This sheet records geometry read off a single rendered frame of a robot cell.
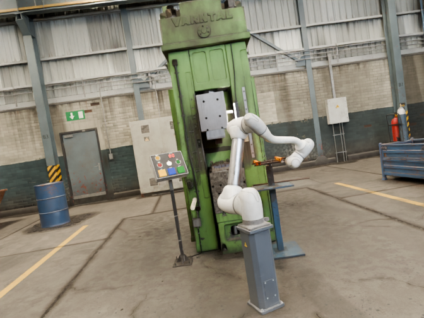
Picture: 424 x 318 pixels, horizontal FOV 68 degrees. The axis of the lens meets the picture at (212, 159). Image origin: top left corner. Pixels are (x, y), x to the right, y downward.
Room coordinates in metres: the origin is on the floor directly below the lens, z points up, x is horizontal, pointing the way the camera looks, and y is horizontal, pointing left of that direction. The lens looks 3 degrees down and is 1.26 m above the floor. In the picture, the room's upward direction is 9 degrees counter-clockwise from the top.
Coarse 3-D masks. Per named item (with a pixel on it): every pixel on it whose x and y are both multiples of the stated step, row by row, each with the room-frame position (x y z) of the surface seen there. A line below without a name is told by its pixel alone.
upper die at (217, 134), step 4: (208, 132) 3.40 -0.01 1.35; (212, 132) 3.40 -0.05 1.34; (216, 132) 3.40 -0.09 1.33; (220, 132) 3.40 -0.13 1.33; (224, 132) 3.40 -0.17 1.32; (208, 136) 3.40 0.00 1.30; (212, 136) 3.40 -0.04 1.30; (216, 136) 3.40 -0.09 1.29; (220, 136) 3.40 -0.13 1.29; (224, 136) 3.40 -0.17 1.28
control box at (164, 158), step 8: (176, 152) 3.35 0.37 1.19; (152, 160) 3.21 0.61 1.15; (160, 160) 3.24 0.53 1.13; (168, 160) 3.26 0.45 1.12; (176, 160) 3.29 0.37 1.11; (152, 168) 3.22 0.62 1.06; (160, 168) 3.18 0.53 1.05; (176, 168) 3.24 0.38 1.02; (184, 168) 3.26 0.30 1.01; (168, 176) 3.16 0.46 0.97; (176, 176) 3.21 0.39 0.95; (184, 176) 3.28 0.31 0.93
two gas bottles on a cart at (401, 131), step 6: (402, 108) 8.60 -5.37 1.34; (390, 114) 8.83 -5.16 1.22; (396, 114) 8.89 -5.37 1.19; (402, 114) 8.54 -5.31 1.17; (396, 120) 8.78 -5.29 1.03; (402, 120) 8.55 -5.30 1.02; (396, 126) 8.78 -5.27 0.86; (402, 126) 8.47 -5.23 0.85; (396, 132) 8.79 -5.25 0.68; (402, 132) 8.48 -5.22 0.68; (408, 132) 8.65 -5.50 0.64; (390, 138) 9.02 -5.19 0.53; (396, 138) 8.81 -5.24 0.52; (402, 138) 8.59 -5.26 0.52; (408, 138) 8.55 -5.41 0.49
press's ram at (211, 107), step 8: (200, 96) 3.40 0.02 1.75; (208, 96) 3.40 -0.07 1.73; (216, 96) 3.40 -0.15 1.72; (200, 104) 3.40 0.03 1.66; (208, 104) 3.40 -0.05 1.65; (216, 104) 3.40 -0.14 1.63; (224, 104) 3.40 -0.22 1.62; (200, 112) 3.40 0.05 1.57; (208, 112) 3.40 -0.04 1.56; (216, 112) 3.40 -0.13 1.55; (224, 112) 3.40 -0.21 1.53; (232, 112) 3.59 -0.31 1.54; (200, 120) 3.40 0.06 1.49; (208, 120) 3.40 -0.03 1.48; (216, 120) 3.40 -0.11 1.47; (224, 120) 3.40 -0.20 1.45; (208, 128) 3.40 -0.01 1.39; (216, 128) 3.40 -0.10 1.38; (224, 128) 3.40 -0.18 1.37
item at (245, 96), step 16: (240, 48) 3.53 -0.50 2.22; (240, 64) 3.53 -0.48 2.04; (240, 80) 3.53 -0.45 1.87; (240, 96) 3.53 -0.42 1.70; (240, 112) 3.53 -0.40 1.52; (256, 112) 3.54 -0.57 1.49; (256, 144) 3.54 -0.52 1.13; (256, 176) 3.53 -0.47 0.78; (272, 224) 3.54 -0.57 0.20; (272, 240) 3.53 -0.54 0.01
